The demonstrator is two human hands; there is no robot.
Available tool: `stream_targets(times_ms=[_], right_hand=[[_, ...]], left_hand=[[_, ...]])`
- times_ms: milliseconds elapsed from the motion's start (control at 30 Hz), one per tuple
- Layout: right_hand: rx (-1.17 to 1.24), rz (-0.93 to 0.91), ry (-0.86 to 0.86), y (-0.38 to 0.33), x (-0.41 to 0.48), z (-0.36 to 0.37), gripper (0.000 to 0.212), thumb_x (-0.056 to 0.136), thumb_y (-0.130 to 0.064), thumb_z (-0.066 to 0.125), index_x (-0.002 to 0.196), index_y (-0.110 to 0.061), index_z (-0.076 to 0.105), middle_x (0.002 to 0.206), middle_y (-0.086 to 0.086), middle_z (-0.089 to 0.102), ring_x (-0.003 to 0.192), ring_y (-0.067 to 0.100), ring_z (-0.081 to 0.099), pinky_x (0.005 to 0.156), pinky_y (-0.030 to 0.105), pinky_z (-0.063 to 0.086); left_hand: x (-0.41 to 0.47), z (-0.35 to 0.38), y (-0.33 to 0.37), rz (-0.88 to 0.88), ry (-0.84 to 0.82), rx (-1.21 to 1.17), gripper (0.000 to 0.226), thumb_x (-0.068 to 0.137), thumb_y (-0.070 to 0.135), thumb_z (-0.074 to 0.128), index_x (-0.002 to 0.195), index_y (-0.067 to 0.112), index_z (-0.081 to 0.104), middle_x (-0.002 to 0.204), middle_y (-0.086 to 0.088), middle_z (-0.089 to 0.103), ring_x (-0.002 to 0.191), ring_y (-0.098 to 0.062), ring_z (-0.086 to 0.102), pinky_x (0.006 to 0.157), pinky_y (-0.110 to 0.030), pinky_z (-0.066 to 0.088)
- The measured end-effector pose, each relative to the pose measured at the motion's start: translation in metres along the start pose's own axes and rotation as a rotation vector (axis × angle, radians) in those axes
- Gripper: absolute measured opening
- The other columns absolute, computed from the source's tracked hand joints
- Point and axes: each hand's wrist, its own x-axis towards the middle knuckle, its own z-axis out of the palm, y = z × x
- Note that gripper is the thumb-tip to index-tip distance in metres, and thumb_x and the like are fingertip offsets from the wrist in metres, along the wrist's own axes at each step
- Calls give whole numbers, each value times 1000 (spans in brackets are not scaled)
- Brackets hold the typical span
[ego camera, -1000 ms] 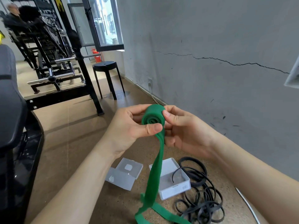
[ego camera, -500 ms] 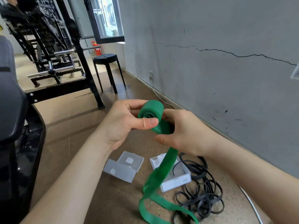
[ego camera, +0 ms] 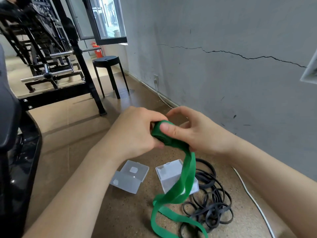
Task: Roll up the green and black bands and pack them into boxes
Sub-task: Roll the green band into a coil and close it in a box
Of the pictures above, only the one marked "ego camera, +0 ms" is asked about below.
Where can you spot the person's right forearm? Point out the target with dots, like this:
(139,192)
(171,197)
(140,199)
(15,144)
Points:
(277,188)

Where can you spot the person's left hand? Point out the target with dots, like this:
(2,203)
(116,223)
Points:
(128,133)

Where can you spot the person's left thumb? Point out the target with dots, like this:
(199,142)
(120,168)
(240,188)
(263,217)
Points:
(157,117)

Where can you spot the black metal rack frame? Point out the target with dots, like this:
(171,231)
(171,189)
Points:
(81,64)

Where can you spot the person's right thumb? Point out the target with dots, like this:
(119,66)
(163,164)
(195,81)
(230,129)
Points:
(173,130)

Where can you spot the white wall socket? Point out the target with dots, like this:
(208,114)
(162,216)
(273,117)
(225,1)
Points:
(155,78)

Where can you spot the dark framed window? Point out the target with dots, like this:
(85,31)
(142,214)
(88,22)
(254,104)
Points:
(106,19)

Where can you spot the black round stool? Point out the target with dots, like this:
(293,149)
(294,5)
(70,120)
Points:
(107,61)

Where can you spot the person's right hand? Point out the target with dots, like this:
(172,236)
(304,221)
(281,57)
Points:
(205,136)

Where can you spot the black glossy chair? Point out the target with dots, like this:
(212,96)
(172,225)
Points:
(10,136)

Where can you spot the pile of black rubber bands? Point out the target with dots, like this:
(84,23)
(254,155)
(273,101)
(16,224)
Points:
(215,208)

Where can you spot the clear plastic box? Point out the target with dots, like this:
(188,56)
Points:
(128,177)
(170,177)

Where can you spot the red fire extinguisher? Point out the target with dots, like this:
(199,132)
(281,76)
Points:
(98,52)

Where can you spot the person's left forearm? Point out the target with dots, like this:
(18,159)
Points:
(74,193)

